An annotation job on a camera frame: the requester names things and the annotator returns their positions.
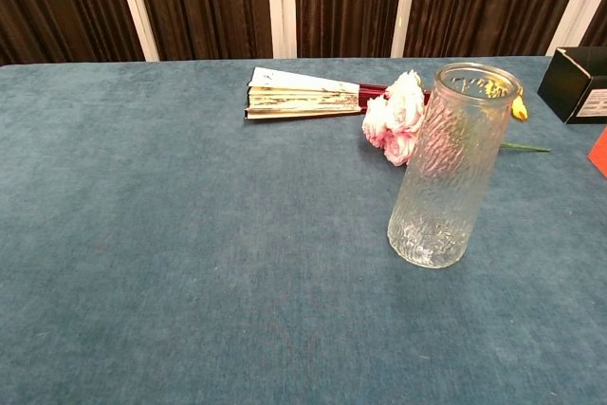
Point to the pink artificial flower bouquet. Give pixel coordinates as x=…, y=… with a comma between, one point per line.
x=403, y=111

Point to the clear glass cup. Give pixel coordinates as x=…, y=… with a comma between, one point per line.
x=441, y=196

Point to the red and white folding fan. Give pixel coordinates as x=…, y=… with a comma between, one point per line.
x=303, y=97

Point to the blue tablecloth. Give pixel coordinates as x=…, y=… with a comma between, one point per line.
x=189, y=234

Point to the yellow rubber chicken toy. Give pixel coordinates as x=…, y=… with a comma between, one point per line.
x=520, y=110

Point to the black open cardboard box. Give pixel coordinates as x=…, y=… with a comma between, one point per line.
x=564, y=82

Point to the red and yellow block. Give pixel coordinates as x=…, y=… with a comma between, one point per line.
x=600, y=153

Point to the white partition post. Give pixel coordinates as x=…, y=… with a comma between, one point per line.
x=281, y=2
x=576, y=6
x=406, y=2
x=135, y=6

